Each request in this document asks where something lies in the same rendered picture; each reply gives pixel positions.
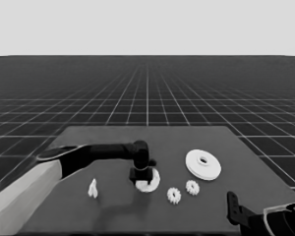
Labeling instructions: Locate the small white toothed gear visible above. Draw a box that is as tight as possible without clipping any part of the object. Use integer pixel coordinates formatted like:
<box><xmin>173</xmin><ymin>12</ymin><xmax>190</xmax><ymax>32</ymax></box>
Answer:
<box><xmin>166</xmin><ymin>186</ymin><xmax>183</xmax><ymax>206</ymax></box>
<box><xmin>185</xmin><ymin>179</ymin><xmax>201</xmax><ymax>197</ymax></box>

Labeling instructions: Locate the large thick white disc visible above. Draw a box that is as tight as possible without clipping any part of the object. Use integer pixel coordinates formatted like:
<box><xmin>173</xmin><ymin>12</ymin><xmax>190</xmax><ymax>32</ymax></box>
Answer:
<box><xmin>185</xmin><ymin>148</ymin><xmax>222</xmax><ymax>182</ymax></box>

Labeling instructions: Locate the small white T-shaped piece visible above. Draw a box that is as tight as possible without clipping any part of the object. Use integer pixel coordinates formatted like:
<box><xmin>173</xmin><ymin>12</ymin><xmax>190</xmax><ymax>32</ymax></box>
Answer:
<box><xmin>88</xmin><ymin>178</ymin><xmax>99</xmax><ymax>200</ymax></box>

